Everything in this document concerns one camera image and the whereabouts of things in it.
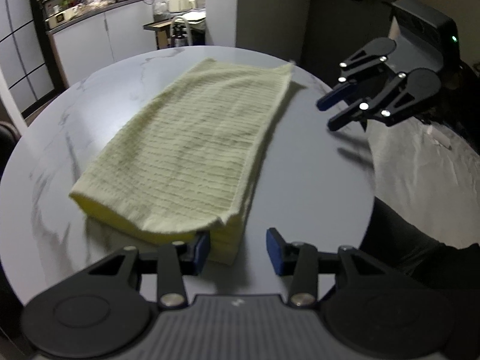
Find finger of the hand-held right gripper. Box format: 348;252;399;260
328;73;421;132
317;44;389;112

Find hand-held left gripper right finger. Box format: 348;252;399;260
266;228;391;307

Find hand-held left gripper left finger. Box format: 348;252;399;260
88;232;211;309

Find yellow towel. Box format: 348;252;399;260
68;57;305;265

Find person's white shirt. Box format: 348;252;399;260
365;115;480;249

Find person's black trousers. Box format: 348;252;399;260
358;194;480;290

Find small wooden side table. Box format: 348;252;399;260
143;9;207;50

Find white kitchen base cabinet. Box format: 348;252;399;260
46;0;159;88

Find black framed glass door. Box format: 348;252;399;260
0;0;63;119

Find cream lidded food container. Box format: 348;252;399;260
46;9;76;24

